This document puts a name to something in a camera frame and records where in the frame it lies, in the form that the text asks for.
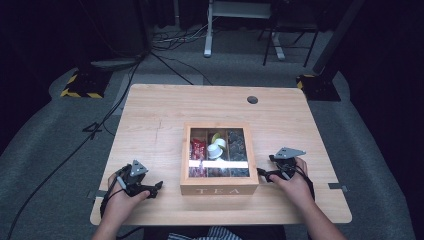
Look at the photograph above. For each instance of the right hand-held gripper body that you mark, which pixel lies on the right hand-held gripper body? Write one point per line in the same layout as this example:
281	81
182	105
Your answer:
286	163

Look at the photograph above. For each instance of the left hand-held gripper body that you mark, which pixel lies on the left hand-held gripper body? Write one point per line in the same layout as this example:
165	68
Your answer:
133	178

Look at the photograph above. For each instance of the wooden tea box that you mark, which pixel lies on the wooden tea box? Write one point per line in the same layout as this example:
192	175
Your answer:
218	186

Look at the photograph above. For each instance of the person's right hand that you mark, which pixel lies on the person's right hand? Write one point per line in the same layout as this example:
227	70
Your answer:
298	190

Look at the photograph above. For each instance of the person's left hand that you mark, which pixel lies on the person's left hand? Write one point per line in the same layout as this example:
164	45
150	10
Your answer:
118	206

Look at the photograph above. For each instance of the pile of dark tea bags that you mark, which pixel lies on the pile of dark tea bags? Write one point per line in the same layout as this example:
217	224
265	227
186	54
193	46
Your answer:
237	146

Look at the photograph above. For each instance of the grey tape strip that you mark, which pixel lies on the grey tape strip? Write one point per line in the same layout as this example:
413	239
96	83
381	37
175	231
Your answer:
337	186
96	193

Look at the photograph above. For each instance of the brown coffee capsule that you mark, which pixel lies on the brown coffee capsule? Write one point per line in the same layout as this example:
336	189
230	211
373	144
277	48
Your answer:
216	172

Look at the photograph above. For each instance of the small white coffee capsule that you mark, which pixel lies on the small white coffee capsule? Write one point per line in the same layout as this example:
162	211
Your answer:
220	142

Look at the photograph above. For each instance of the large white coffee capsule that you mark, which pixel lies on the large white coffee capsule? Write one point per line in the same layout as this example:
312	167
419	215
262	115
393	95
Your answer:
215	151

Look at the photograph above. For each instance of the green lidded capsule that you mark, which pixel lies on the green lidded capsule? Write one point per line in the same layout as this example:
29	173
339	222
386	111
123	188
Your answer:
216	136

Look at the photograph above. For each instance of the dark round table grommet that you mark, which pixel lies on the dark round table grommet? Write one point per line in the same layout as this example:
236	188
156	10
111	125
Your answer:
252	99

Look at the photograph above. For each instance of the striped clothing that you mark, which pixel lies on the striped clothing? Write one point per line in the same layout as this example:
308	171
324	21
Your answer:
213	233

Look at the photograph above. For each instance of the black stand with slanted pole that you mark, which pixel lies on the black stand with slanted pole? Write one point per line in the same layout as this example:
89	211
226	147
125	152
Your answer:
320	88

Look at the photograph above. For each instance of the black stand striped base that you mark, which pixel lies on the black stand striped base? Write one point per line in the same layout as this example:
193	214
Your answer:
85	85

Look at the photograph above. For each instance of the black metal chair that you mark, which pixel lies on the black metal chair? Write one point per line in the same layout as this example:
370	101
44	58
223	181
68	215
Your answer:
311	46

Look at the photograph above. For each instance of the white desk frame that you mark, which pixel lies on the white desk frame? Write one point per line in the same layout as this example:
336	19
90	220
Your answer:
208	33

